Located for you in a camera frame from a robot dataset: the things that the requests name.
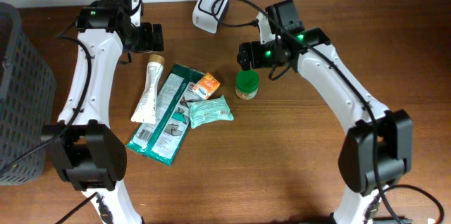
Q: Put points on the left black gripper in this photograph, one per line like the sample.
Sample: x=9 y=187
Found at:
x=150 y=37

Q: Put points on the green white wipes package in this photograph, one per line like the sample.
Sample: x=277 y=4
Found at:
x=162 y=140

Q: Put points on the small orange box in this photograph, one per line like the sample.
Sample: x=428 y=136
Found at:
x=206 y=86

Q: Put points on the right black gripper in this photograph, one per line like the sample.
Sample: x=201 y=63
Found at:
x=256 y=57

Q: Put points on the teal tissue pack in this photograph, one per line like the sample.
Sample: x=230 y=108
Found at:
x=208 y=111

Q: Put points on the white barcode scanner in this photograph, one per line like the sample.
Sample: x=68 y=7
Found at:
x=203 y=14

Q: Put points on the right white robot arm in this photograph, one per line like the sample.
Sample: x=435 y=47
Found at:
x=377 y=150

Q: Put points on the dark grey plastic basket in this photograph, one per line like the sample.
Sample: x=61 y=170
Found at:
x=28 y=89

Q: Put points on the white tube gold cap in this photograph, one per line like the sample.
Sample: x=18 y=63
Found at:
x=145 y=111

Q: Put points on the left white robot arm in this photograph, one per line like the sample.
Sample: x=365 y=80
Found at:
x=81 y=145

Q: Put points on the green lid jar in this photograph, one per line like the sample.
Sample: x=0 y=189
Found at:
x=247 y=84

